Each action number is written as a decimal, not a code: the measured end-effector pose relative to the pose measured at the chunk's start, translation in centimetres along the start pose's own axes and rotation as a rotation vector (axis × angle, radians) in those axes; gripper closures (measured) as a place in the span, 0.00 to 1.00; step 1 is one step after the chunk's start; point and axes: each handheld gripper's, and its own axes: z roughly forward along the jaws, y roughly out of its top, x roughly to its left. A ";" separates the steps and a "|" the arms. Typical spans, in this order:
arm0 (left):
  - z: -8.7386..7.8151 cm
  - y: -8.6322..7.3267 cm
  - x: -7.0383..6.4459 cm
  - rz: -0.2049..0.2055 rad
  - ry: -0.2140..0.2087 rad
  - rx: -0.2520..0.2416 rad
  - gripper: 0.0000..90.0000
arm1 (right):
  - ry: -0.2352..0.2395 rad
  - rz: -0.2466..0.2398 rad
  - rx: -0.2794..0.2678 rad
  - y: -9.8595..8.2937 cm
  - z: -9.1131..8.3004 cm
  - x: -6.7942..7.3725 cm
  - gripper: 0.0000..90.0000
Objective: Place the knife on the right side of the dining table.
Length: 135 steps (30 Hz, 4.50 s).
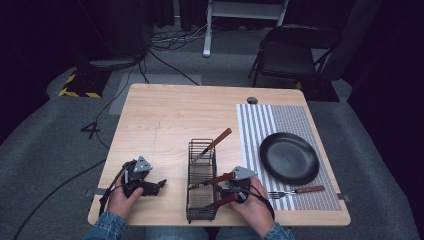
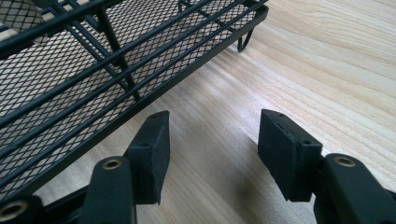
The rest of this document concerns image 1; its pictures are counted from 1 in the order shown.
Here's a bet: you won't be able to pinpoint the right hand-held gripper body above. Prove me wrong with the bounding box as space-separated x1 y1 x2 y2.
223 165 259 204

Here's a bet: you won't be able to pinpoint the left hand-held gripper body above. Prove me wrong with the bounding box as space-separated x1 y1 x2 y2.
121 155 160 198

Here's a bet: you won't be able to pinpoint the black wire cutlery rack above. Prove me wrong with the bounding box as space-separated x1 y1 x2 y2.
185 138 220 224

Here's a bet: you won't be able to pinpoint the wooden handled knife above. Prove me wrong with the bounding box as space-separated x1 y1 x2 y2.
194 127 233 163

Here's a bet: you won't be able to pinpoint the wooden handled fork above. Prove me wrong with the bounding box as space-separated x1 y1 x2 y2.
267 184 326 200

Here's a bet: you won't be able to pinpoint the person's right hand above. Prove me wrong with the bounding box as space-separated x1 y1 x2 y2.
229 176 276 238

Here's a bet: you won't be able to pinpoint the person's left hand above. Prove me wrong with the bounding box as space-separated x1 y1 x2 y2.
106 181 145 220

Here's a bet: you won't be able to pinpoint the person's legs in jeans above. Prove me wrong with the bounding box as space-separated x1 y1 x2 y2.
143 225 219 240

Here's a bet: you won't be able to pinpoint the black round plate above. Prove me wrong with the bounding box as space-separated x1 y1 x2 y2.
259 131 321 187

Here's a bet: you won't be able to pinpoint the striped grey placemat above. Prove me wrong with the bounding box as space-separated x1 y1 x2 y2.
236 103 343 212

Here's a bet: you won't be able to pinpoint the black yellow striped stand base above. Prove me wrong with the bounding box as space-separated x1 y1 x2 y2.
57 67 112 100

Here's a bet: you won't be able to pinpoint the black folding chair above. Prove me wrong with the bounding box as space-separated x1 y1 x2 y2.
247 23 342 90

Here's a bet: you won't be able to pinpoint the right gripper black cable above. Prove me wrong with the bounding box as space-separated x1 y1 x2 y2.
244 184 276 222

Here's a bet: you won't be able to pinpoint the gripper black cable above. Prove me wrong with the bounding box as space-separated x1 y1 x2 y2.
97 165 129 217
244 184 276 222

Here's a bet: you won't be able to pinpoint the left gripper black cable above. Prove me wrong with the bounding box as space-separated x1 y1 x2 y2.
97 165 129 217

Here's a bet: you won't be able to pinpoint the black floor cable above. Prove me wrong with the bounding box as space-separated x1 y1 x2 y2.
11 49 151 240

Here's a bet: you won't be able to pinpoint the bundle of floor cables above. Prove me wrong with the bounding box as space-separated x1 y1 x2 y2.
138 19 214 86

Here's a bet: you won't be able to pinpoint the white desk frame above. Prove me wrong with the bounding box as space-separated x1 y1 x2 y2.
202 0 291 59

